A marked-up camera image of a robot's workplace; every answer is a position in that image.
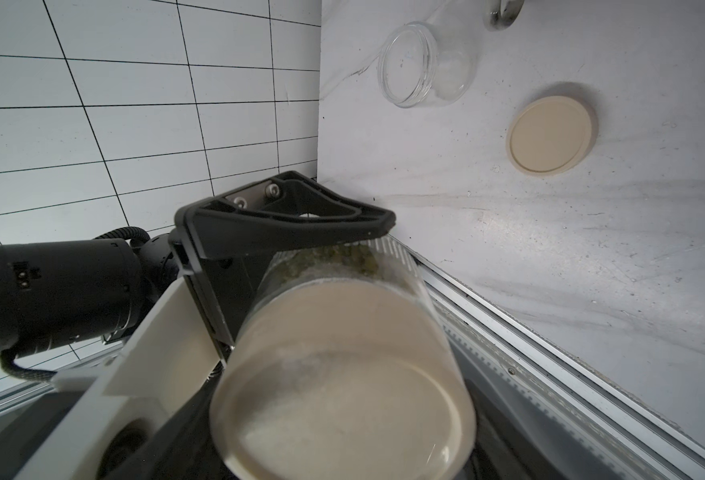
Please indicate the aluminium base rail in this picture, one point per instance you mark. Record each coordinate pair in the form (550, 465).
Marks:
(542, 413)

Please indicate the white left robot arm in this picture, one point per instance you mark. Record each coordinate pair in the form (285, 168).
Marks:
(53, 294)

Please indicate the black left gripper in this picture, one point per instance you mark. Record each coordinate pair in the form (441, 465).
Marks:
(224, 244)

